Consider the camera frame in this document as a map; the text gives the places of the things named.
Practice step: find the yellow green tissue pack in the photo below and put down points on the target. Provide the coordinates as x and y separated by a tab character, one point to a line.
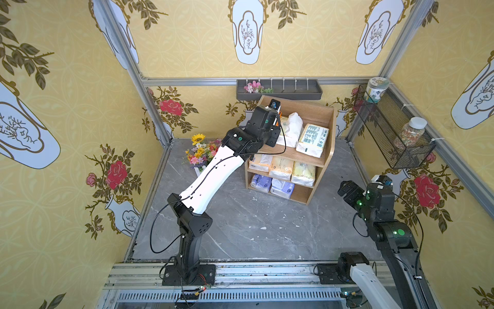
303	174

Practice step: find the pale orange tissue pack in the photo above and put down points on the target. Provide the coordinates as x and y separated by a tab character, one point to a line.
261	162

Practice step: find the beige orange tissue pack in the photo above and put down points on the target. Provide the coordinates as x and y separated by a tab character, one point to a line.
281	168

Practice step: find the purple tissue pack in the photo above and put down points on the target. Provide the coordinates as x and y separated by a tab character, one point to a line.
261	183
281	188

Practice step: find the flowers in white fence planter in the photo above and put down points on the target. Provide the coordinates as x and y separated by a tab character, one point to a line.
202	152

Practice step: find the small pink flower plant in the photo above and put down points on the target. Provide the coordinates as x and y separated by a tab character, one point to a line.
257	87

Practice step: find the clear jar with snacks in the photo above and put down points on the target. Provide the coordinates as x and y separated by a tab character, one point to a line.
410	133

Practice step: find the white lidded patterned jar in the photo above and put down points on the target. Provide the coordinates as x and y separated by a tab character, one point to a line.
375	89

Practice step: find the purple tissue pack left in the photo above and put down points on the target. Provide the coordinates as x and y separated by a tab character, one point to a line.
261	183

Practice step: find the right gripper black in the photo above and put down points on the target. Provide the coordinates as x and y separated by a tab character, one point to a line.
348	189

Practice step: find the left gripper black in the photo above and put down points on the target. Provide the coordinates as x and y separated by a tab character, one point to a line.
268	121

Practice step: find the wooden three-tier shelf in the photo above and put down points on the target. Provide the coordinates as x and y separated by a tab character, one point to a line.
310	113

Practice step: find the grey wall tray shelf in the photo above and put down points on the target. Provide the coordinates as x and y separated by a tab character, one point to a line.
285	88

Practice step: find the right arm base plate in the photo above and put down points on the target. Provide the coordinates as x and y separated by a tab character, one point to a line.
328	274

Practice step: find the aluminium front rail frame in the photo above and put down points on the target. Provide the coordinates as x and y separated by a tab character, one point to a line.
371	285

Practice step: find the black wire wall basket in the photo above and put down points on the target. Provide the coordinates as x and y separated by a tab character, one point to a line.
384	121

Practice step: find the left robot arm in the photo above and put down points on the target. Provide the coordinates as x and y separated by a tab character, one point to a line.
190	206

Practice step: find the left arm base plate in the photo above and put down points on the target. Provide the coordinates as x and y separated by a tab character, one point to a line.
173	275

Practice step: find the white green tissue pack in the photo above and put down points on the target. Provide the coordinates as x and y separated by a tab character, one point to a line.
312	140

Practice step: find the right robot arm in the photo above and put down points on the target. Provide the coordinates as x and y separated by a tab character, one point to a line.
394	239

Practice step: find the purple tissue pack right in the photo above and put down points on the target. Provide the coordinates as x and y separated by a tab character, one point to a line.
281	188

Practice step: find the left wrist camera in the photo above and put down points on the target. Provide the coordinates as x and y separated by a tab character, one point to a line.
275	104

